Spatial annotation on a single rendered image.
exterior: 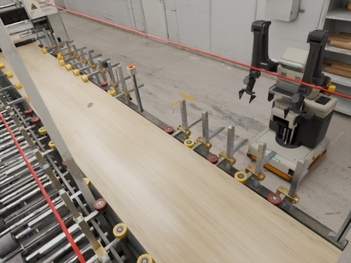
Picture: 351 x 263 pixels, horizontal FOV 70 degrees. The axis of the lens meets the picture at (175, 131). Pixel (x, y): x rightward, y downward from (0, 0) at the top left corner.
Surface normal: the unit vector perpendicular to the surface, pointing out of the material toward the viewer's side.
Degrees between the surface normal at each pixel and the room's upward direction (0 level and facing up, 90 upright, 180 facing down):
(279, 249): 0
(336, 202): 0
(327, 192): 0
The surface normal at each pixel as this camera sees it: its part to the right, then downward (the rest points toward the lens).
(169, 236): -0.11, -0.77
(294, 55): -0.58, -0.25
